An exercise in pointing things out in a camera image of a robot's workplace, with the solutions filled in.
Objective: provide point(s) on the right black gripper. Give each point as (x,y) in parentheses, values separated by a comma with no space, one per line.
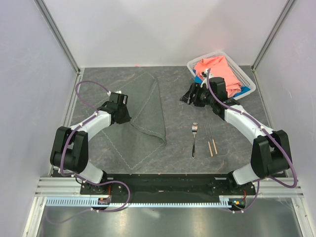
(196,89)

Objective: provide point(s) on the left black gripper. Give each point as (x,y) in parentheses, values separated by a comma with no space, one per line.
(127,117)

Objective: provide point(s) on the grey cloth napkin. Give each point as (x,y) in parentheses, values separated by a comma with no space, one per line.
(133,146)

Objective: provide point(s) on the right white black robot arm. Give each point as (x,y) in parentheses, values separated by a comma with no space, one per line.
(270,149)

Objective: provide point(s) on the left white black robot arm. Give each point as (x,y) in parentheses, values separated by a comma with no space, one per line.
(70,151)

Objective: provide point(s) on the silver metal fork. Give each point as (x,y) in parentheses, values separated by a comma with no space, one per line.
(194,132)

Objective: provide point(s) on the salmon pink cloth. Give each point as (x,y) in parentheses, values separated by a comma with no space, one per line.
(218,67)

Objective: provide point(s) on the blue cloth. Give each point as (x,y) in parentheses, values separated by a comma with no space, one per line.
(234,87)

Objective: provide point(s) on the right metal chopstick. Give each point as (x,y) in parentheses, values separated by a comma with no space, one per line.
(213,141)

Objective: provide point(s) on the white plastic basket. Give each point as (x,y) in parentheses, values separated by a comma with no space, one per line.
(238,72)

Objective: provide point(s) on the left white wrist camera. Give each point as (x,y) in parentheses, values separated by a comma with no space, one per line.
(112,92)

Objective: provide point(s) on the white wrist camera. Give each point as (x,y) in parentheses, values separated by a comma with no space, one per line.
(207,75)
(112,92)

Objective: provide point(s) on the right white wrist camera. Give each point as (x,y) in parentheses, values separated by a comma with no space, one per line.
(207,75)

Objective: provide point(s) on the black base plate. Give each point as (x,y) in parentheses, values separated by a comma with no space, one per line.
(213,185)

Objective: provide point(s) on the slotted cable duct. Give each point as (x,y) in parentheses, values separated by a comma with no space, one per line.
(98,202)

